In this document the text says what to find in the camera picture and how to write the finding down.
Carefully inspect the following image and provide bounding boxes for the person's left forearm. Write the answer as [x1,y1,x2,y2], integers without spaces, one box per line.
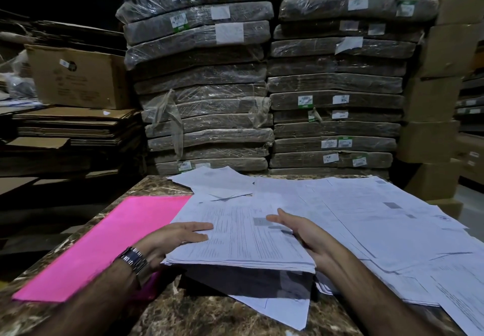
[28,258,153,336]

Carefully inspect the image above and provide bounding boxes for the dark storage shelf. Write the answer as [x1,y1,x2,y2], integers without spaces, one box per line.
[454,69,484,136]

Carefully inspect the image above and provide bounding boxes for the plain white paper sheet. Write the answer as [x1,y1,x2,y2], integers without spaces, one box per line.
[226,268,314,332]

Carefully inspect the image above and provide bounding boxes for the person's left hand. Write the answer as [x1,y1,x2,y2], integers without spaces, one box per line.
[141,221,215,273]

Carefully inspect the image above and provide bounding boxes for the labelled brown cardboard box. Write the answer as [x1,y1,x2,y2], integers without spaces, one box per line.
[454,133,484,186]

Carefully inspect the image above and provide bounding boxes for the spread of white paper sheets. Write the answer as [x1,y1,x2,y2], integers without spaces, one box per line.
[253,175,484,336]

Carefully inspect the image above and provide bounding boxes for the clear plastic bags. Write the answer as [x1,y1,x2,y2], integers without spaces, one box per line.
[0,50,37,99]

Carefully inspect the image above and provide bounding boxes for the open brown cardboard box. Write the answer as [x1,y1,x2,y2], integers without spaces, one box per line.
[24,44,134,111]

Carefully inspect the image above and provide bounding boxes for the person's right hand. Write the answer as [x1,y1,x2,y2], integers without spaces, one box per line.
[266,208,342,273]

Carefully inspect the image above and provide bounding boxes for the stack of closed cardboard boxes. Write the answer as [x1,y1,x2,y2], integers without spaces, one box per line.
[396,0,484,220]

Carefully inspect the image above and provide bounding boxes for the silver metal wristwatch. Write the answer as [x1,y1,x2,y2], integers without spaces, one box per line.
[113,246,153,288]

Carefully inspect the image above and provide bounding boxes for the stack of printed paper forms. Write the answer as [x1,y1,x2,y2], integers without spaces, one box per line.
[162,195,317,274]

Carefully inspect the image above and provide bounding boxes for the creased white paper sheet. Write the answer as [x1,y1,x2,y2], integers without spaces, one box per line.
[166,165,258,203]

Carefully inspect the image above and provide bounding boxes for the pink paper folder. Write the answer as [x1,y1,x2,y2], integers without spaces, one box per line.
[12,195,192,303]

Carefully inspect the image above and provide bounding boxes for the stack of plastic-wrapped brown bundles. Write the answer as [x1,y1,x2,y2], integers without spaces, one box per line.
[115,0,281,176]
[266,0,442,178]

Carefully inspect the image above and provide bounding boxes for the person's right forearm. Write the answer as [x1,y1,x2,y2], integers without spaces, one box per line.
[316,241,449,336]

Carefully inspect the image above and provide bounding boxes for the pile of flattened cardboard sheets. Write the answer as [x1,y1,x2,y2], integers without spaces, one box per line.
[0,105,145,183]

